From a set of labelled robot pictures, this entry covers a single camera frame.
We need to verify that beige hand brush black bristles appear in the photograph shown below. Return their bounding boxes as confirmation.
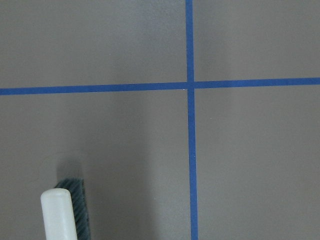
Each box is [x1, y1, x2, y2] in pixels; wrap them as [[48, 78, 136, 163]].
[[40, 178, 91, 240]]

